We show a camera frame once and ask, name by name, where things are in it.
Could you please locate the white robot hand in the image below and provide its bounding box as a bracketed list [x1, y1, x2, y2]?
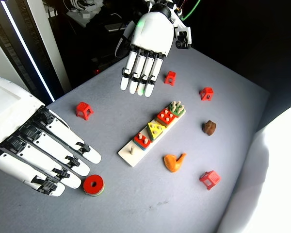
[114, 11, 176, 98]
[0, 74, 102, 198]

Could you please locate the round ring block stack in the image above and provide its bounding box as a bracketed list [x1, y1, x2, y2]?
[83, 174, 105, 197]

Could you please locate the green block stack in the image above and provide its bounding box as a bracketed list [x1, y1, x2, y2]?
[168, 100, 186, 118]

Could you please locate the red square block stack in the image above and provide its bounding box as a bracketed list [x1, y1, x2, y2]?
[156, 108, 177, 127]

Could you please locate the yellow triangular block stack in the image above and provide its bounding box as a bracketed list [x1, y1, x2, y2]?
[146, 122, 166, 143]

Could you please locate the red rectangular block stack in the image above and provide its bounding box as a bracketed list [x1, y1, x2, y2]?
[133, 133, 152, 150]

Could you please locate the wooden shape sorter board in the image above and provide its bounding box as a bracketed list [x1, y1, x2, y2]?
[118, 104, 187, 168]

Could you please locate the red toy stool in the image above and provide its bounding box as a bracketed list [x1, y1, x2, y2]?
[199, 170, 222, 191]
[199, 87, 214, 101]
[163, 70, 177, 86]
[75, 101, 95, 121]

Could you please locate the white light strip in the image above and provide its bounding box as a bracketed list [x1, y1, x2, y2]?
[0, 0, 56, 102]

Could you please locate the white cabinet panel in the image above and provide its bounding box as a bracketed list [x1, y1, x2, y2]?
[26, 0, 72, 94]

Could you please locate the dark brown toy food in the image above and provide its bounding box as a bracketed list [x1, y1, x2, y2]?
[202, 120, 217, 136]

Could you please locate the orange toy chicken drumstick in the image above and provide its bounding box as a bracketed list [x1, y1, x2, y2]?
[163, 152, 188, 173]

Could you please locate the grey table cloth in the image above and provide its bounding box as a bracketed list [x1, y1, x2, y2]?
[0, 47, 270, 233]

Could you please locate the white curtain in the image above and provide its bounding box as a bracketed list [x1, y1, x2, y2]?
[215, 100, 291, 233]

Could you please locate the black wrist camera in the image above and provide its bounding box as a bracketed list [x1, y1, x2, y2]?
[176, 33, 188, 49]

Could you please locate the green cable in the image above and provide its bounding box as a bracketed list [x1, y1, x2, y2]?
[181, 0, 201, 21]

